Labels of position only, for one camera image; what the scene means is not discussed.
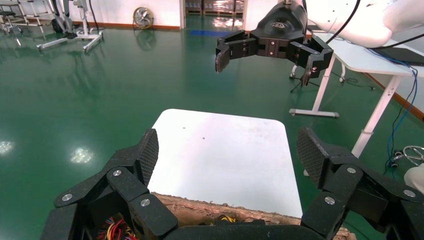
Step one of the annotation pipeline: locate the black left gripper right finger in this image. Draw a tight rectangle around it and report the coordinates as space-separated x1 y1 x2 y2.
295 126 424 240

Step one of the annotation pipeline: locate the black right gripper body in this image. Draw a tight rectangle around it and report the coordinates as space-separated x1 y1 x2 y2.
250 1 309 59

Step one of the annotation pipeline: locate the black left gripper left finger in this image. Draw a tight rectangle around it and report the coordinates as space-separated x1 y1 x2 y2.
39 128 180 240

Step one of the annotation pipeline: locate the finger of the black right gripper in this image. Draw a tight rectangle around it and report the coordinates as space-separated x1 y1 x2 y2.
287 35 334 88
215 30 259 74

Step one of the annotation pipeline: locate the black tripod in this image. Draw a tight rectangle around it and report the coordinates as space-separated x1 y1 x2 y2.
290 74 321 94

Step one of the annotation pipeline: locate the chrome chair base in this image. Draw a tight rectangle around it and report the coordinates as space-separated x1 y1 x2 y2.
390 145 424 170

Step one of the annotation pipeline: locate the white desk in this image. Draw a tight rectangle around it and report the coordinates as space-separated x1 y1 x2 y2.
288 29 424 159

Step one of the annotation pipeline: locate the white rounded shell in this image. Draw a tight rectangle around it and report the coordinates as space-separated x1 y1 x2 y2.
404 165 424 195

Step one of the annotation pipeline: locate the black laptop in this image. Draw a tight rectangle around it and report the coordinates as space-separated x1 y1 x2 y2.
373 46 424 67

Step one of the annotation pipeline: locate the round floor fan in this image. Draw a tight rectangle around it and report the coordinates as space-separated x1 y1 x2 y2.
132 6 155 31

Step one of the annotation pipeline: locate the brown cardboard divider box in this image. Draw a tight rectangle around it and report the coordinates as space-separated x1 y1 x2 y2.
150 192 357 240

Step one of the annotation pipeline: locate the white wheeled stand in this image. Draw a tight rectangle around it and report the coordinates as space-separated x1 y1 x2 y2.
36 0 104 53

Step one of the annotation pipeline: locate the black wheeled equipment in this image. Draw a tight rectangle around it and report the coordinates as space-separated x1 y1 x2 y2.
50 0 79 40

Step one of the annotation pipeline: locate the black office chair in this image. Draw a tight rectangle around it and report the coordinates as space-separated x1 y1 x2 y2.
0 9 23 34

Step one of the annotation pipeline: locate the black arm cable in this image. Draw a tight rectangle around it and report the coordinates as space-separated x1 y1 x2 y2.
325 0 424 51

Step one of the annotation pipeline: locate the blue cable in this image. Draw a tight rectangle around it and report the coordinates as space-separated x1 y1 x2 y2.
365 47 419 175

